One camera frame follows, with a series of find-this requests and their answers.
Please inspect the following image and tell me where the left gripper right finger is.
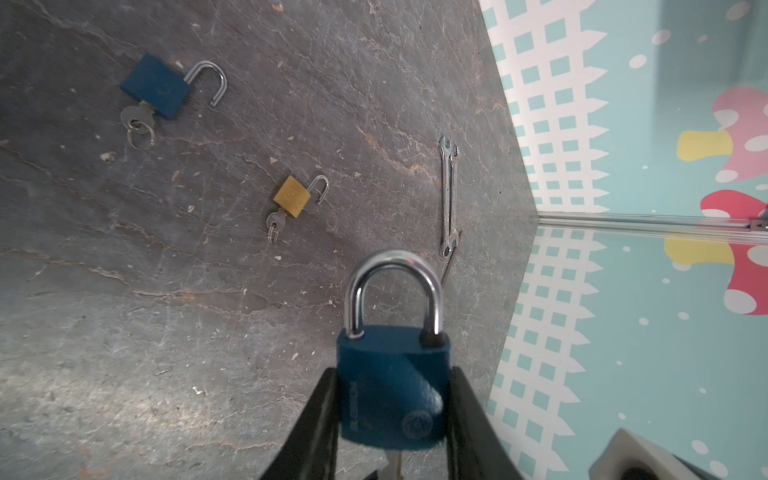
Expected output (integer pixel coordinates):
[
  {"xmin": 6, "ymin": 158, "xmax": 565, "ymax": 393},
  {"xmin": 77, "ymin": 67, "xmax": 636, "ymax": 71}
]
[{"xmin": 446, "ymin": 367, "xmax": 522, "ymax": 480}]

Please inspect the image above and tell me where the brass padlock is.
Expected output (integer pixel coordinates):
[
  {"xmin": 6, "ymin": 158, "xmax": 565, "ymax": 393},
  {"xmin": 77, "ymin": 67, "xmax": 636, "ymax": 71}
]
[{"xmin": 273, "ymin": 175, "xmax": 329, "ymax": 218}]

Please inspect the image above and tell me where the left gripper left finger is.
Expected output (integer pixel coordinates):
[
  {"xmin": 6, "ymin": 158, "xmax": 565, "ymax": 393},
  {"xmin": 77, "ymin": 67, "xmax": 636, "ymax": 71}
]
[{"xmin": 261, "ymin": 368, "xmax": 340, "ymax": 480}]

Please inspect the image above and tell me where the small silver key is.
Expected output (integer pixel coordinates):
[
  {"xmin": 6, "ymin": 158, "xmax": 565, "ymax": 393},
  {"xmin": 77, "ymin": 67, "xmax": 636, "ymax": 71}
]
[{"xmin": 120, "ymin": 101, "xmax": 156, "ymax": 150}]

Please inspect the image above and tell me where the brass padlock key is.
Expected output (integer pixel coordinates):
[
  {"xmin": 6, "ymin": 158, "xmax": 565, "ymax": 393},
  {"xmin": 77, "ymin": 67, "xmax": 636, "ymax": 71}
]
[{"xmin": 266, "ymin": 208, "xmax": 287, "ymax": 245}]

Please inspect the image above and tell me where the small blue padlock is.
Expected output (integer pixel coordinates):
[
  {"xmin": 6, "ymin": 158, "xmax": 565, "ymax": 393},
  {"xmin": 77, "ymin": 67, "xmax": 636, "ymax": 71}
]
[{"xmin": 120, "ymin": 53, "xmax": 228, "ymax": 120}]

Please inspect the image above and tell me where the large blue padlock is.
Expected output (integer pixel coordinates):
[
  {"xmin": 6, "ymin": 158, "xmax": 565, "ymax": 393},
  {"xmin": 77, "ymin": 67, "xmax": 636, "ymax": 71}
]
[{"xmin": 336, "ymin": 250, "xmax": 451, "ymax": 450}]

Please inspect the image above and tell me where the silver combination wrench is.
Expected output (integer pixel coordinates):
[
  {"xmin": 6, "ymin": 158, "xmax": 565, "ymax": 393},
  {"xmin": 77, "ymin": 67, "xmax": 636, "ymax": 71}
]
[
  {"xmin": 439, "ymin": 136, "xmax": 458, "ymax": 258},
  {"xmin": 449, "ymin": 144, "xmax": 459, "ymax": 251}
]

